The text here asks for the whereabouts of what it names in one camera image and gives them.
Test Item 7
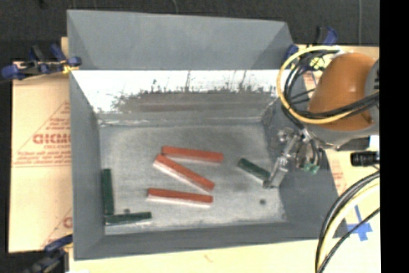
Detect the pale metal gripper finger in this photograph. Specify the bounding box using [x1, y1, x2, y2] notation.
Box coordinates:
[263, 159, 283, 189]
[271, 162, 289, 189]

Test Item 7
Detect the dark green flat block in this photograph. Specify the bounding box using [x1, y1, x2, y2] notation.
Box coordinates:
[104, 211, 153, 226]
[101, 168, 116, 217]
[236, 157, 273, 185]

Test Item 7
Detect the red-brown flat block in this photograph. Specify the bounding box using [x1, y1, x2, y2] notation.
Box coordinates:
[152, 153, 216, 193]
[146, 187, 214, 209]
[160, 145, 225, 166]

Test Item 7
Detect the grey metal bin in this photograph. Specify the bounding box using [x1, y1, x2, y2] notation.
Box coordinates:
[66, 9, 340, 260]

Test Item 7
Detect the brown cardboard board red print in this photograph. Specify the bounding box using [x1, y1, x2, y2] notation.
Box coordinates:
[7, 36, 75, 254]

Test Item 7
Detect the black cylinder on white bracket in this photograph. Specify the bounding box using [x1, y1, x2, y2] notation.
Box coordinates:
[350, 135, 380, 168]

